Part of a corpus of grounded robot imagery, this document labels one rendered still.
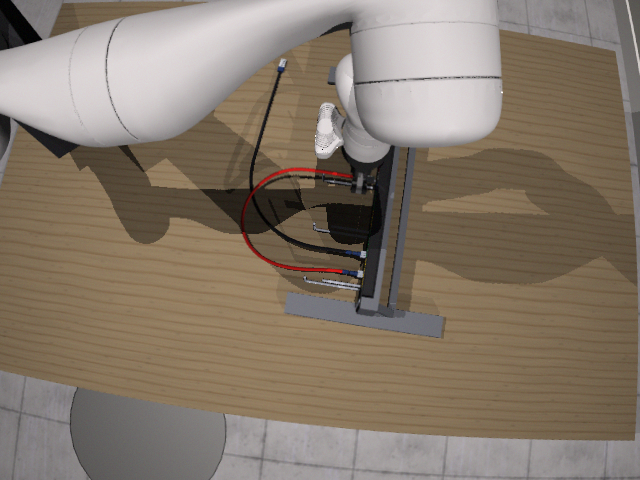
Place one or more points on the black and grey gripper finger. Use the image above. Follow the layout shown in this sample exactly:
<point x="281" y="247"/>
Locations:
<point x="357" y="186"/>

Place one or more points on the black patch cord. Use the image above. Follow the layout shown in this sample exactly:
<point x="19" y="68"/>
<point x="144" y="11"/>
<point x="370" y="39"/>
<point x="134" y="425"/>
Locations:
<point x="349" y="252"/>

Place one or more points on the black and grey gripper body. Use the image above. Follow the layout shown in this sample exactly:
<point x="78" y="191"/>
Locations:
<point x="362" y="167"/>

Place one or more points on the red cable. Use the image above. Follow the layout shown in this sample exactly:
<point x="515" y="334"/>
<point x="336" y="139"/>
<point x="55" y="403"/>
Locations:
<point x="275" y="263"/>

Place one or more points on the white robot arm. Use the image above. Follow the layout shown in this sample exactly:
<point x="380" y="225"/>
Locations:
<point x="427" y="72"/>

